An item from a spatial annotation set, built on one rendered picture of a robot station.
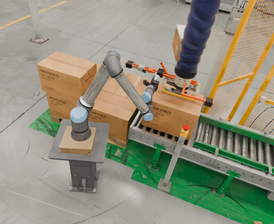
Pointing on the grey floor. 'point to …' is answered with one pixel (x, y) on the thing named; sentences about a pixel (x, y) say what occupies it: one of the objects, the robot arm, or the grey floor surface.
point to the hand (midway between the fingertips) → (154, 78)
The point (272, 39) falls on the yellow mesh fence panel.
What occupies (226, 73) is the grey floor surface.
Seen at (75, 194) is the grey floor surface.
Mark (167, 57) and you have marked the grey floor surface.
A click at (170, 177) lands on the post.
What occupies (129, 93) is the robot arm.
